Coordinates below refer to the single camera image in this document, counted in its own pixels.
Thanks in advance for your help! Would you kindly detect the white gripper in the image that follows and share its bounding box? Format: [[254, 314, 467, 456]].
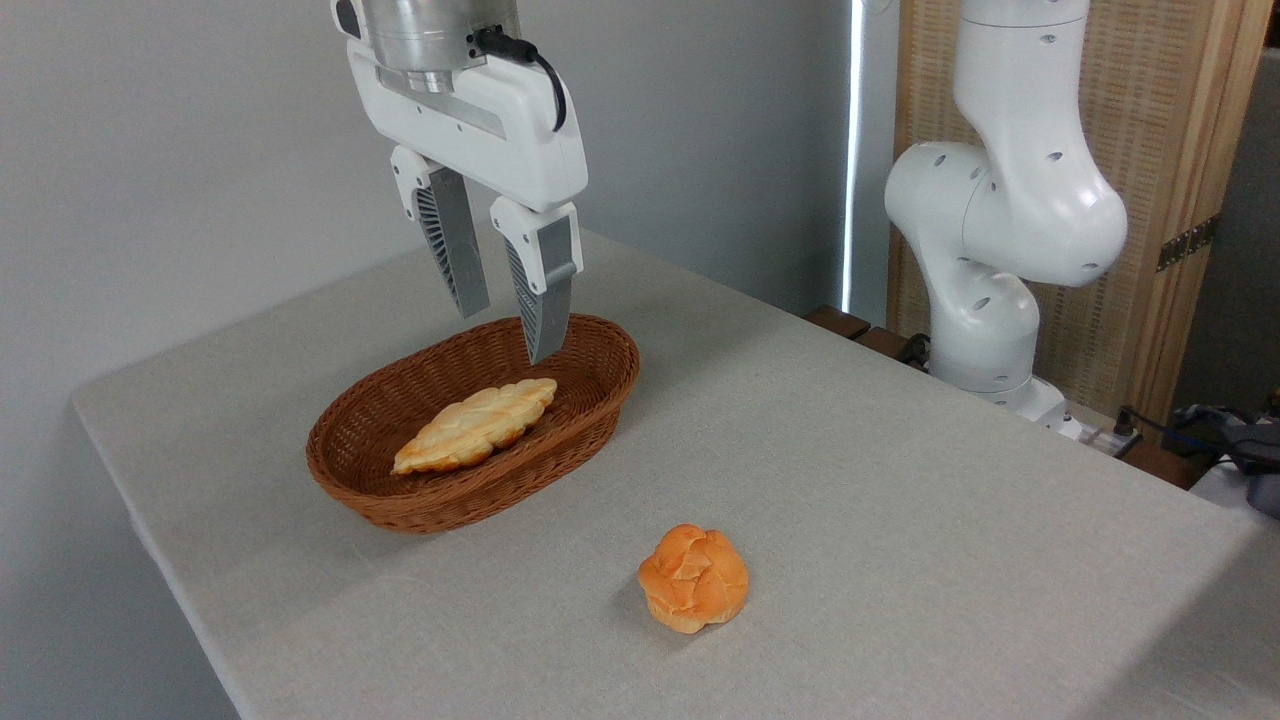
[[333, 0, 589, 366]]

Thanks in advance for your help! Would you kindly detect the round orange bread roll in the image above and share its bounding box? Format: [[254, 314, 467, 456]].
[[637, 523, 750, 635]]

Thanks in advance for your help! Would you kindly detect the long braided bread loaf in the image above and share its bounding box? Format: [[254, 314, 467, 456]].
[[391, 377, 559, 476]]

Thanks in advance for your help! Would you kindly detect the brown wicker basket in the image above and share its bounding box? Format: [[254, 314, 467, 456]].
[[306, 313, 641, 534]]

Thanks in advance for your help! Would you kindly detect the dark brown wooden block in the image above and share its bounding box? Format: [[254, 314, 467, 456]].
[[853, 326, 931, 373], [805, 305, 873, 342]]

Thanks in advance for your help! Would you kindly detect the grey tablecloth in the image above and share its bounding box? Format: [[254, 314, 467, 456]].
[[70, 210, 1280, 720]]

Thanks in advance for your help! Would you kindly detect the wooden woven screen panel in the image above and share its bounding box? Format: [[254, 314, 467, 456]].
[[888, 0, 1276, 431]]

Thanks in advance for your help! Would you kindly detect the dark metal hinge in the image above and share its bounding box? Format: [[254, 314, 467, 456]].
[[1157, 215, 1219, 273]]

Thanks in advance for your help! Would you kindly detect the dark grey device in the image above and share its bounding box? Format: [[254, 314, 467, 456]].
[[1228, 415, 1280, 521]]

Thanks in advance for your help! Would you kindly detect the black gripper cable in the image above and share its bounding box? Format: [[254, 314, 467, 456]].
[[470, 27, 568, 133]]

